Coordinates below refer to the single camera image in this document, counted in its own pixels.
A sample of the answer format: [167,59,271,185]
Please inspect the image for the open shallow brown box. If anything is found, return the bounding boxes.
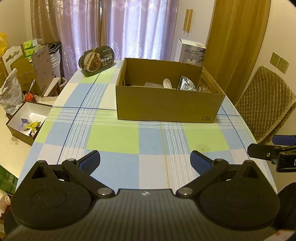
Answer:
[6,102,52,145]

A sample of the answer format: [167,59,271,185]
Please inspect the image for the purple sheer curtain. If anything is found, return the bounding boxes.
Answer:
[30,0,179,79]

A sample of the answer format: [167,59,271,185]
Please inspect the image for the clear plastic case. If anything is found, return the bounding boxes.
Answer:
[198,85,211,93]

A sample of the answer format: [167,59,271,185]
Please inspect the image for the crumpled silver plastic bag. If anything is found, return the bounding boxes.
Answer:
[1,68,24,115]

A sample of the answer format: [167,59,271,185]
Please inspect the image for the wall power socket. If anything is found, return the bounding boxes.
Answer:
[270,52,290,74]

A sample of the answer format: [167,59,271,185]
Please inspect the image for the clear packaged white pad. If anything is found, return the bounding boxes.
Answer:
[144,82,164,88]

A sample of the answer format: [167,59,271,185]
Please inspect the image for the white speckled spoon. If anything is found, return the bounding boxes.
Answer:
[163,78,172,89]

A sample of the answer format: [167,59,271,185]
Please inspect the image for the checked tablecloth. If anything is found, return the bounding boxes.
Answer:
[16,59,278,194]

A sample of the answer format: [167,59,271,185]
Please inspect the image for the dark oval noodle bowl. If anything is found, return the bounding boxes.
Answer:
[78,46,114,76]

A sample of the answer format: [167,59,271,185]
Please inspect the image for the silver foil pouch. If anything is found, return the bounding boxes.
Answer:
[177,76,197,91]

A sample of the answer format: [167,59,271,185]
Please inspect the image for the green tissue packs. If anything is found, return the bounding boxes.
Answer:
[23,38,42,58]

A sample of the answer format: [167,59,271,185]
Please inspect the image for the yellow plastic bag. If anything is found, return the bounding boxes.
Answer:
[0,32,9,57]

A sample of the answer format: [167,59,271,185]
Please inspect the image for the brown cardboard carton stack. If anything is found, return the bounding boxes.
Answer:
[1,45,54,97]

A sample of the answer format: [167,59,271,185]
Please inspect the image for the large brown cardboard box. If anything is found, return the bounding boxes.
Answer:
[115,58,225,123]

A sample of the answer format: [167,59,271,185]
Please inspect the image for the white humidifier box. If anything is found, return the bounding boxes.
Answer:
[175,39,206,66]

